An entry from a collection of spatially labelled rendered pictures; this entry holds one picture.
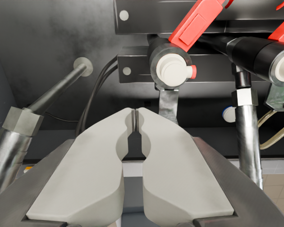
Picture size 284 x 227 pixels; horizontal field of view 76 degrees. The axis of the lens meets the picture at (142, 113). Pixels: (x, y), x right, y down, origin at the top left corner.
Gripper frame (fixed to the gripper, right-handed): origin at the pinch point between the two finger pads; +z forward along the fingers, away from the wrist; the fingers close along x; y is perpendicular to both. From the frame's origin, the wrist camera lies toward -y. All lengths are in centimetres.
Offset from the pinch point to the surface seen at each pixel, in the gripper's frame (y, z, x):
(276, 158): 19.1, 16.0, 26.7
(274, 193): 154, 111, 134
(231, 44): -3.2, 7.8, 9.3
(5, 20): -5.3, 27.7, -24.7
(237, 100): 1.4, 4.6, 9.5
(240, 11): -6.0, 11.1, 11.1
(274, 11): -6.0, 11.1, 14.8
